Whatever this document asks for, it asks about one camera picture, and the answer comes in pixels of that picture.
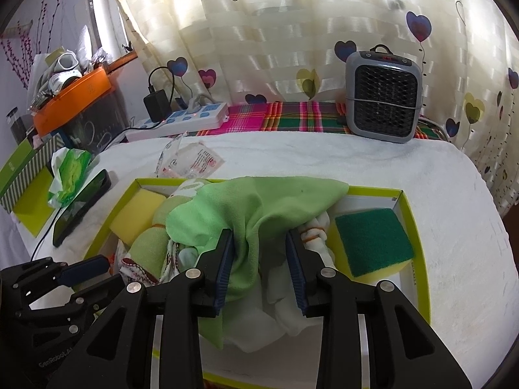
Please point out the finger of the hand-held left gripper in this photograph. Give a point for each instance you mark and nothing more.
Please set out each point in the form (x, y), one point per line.
(93, 293)
(87, 269)

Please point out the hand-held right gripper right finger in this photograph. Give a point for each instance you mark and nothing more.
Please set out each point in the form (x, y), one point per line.
(294, 271)

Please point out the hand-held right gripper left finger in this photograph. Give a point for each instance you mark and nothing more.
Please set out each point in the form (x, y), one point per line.
(225, 271)

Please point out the green towel patterned edge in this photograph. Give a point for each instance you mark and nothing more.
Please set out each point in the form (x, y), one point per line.
(148, 247)

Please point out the green cloth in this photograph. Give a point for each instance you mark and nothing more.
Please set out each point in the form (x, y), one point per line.
(251, 210)

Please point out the lime green cardboard box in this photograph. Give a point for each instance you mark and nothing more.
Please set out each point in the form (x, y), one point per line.
(373, 200)

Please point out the white loose cloth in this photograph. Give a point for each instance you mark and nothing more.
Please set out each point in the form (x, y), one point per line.
(259, 324)

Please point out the black phone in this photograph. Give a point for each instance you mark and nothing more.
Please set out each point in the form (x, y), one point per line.
(81, 206)

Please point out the plain yellow sponge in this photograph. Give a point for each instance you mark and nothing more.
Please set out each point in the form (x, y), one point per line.
(133, 210)

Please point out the lime green box lid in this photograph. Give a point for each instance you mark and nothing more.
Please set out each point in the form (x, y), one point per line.
(34, 214)

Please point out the yellow sponge green scouring pad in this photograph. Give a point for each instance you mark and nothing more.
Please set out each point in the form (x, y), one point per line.
(373, 243)

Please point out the green tissue pack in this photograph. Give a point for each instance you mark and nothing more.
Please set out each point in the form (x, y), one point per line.
(71, 170)

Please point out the striped green box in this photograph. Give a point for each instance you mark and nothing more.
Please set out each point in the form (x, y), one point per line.
(28, 174)

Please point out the clear plastic packet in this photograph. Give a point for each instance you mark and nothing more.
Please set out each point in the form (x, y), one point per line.
(194, 158)

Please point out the dark glass tank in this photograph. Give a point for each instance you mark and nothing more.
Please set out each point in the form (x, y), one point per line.
(97, 125)

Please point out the plaid cloth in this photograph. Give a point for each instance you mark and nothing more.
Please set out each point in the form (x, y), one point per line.
(292, 115)

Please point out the dark glass jar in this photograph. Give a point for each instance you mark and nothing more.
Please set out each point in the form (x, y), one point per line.
(18, 125)

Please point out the white blue power strip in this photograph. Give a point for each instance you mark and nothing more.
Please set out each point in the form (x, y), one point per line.
(202, 113)

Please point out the orange tray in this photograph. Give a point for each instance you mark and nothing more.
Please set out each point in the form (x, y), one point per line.
(73, 97)

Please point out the black charger adapter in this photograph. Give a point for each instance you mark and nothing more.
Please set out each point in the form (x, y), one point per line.
(156, 105)

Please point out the grey fan heater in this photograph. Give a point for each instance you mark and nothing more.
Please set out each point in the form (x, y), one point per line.
(383, 97)

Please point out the white grey clutter pile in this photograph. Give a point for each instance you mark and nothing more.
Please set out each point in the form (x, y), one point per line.
(63, 65)

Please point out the pink decorative branches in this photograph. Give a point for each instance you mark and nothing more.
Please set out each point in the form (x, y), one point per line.
(16, 54)

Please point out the cream curtain with hearts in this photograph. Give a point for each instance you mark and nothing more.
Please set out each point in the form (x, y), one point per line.
(284, 28)

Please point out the window frame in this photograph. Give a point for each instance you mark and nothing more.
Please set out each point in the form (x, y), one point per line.
(105, 16)

